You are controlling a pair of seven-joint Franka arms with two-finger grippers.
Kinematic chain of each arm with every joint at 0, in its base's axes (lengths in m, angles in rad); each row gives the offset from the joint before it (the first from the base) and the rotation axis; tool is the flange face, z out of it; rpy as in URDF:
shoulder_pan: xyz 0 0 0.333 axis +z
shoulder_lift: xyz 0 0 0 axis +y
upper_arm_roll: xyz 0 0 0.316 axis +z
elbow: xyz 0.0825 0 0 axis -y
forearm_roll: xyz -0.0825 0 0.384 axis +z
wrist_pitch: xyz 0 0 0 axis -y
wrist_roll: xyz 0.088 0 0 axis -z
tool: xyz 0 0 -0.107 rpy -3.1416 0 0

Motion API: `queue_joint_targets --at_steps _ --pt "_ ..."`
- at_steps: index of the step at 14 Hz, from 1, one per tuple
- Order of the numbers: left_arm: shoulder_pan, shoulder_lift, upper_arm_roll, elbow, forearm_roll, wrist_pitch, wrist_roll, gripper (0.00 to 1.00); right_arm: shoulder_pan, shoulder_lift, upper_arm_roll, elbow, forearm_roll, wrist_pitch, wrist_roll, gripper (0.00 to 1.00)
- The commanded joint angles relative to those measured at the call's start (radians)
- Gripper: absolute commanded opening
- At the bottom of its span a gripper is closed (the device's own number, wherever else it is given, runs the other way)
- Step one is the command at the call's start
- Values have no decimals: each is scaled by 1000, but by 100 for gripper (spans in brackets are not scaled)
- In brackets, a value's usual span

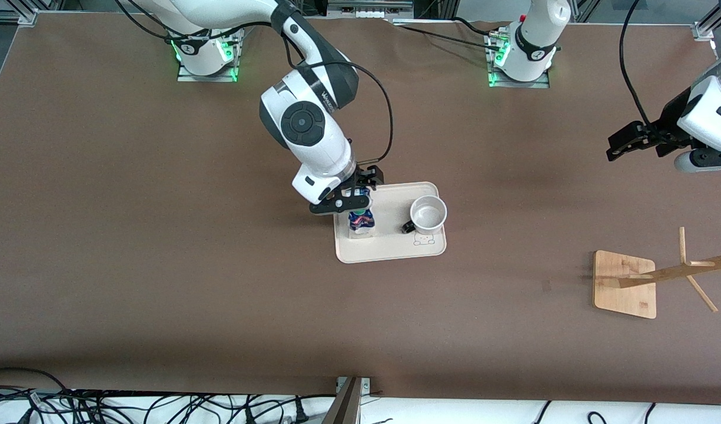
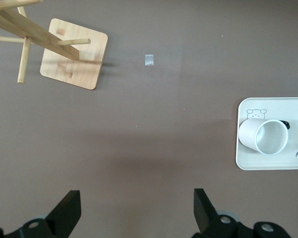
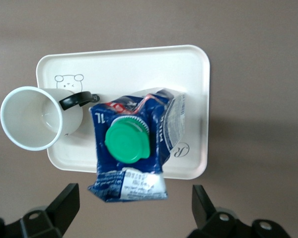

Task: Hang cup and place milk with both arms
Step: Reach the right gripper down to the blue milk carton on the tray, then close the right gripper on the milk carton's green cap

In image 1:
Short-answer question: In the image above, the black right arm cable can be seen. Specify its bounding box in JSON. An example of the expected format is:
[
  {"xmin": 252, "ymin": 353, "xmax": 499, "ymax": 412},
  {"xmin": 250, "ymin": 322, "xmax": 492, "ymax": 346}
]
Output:
[{"xmin": 286, "ymin": 34, "xmax": 395, "ymax": 167}]

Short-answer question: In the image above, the aluminium frame profile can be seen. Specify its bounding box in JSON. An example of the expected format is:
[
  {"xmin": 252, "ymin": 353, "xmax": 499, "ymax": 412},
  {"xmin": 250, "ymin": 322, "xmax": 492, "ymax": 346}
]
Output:
[
  {"xmin": 692, "ymin": 0, "xmax": 721, "ymax": 43},
  {"xmin": 0, "ymin": 8, "xmax": 39, "ymax": 28}
]

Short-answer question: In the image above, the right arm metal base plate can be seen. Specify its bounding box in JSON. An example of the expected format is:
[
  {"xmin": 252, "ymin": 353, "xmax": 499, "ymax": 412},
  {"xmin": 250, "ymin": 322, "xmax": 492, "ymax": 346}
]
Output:
[{"xmin": 177, "ymin": 35, "xmax": 239, "ymax": 83}]

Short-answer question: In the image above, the black cable with plug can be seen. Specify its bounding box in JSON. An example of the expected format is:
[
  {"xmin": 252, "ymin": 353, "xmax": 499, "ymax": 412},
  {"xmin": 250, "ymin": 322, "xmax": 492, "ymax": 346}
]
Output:
[{"xmin": 242, "ymin": 395, "xmax": 312, "ymax": 424}]

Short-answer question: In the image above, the black cable on table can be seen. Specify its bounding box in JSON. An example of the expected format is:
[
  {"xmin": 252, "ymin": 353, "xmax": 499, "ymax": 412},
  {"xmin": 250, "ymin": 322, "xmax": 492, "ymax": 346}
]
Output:
[{"xmin": 392, "ymin": 16, "xmax": 509, "ymax": 54}]

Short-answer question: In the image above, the thick black looping cable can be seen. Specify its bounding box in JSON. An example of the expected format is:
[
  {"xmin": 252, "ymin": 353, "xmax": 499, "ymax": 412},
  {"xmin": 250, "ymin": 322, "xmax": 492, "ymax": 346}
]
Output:
[{"xmin": 0, "ymin": 367, "xmax": 74, "ymax": 396}]

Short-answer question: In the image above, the white smiley mug black handle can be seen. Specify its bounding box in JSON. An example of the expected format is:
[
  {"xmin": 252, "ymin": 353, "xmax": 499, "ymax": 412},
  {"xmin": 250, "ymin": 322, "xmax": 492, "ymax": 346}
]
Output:
[{"xmin": 402, "ymin": 195, "xmax": 448, "ymax": 235}]

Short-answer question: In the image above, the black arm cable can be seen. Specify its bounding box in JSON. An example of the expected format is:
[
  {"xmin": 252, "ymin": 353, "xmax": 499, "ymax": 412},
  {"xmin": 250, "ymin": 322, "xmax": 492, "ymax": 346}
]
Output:
[
  {"xmin": 286, "ymin": 34, "xmax": 395, "ymax": 167},
  {"xmin": 619, "ymin": 0, "xmax": 653, "ymax": 128}
]

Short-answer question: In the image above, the wooden mug stand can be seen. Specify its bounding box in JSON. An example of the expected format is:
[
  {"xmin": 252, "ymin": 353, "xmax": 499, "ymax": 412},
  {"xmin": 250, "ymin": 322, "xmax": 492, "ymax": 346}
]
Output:
[{"xmin": 593, "ymin": 227, "xmax": 721, "ymax": 320}]

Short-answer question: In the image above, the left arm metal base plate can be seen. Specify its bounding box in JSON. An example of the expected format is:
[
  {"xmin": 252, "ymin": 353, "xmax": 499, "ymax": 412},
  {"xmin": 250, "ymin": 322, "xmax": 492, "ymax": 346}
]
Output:
[{"xmin": 487, "ymin": 32, "xmax": 551, "ymax": 90}]

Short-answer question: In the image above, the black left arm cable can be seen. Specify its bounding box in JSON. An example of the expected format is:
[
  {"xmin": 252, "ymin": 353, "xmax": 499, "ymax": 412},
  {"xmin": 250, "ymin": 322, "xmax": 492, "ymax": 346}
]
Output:
[{"xmin": 619, "ymin": 0, "xmax": 653, "ymax": 128}]

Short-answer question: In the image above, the metal corner bracket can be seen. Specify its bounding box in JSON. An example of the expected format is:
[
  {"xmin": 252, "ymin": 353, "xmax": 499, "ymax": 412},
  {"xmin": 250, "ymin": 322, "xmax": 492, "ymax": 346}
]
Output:
[{"xmin": 335, "ymin": 376, "xmax": 372, "ymax": 407}]

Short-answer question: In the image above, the white power strip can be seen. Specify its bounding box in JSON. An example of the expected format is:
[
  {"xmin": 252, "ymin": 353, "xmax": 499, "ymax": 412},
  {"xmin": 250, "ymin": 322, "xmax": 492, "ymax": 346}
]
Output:
[{"xmin": 327, "ymin": 0, "xmax": 415, "ymax": 19}]

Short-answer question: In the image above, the grey metal bar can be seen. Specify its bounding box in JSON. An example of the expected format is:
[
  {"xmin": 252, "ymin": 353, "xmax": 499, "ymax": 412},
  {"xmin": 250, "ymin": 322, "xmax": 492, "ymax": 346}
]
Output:
[{"xmin": 321, "ymin": 377, "xmax": 362, "ymax": 424}]

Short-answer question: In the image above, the cream rabbit print tray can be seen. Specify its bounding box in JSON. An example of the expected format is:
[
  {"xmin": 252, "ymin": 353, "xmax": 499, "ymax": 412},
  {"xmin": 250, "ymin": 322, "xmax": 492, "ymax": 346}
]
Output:
[{"xmin": 333, "ymin": 181, "xmax": 447, "ymax": 264}]

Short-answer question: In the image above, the blue milk carton green cap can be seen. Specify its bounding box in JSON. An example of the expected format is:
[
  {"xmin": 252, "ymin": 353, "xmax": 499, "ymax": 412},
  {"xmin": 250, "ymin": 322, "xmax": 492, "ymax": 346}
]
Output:
[{"xmin": 347, "ymin": 188, "xmax": 377, "ymax": 239}]

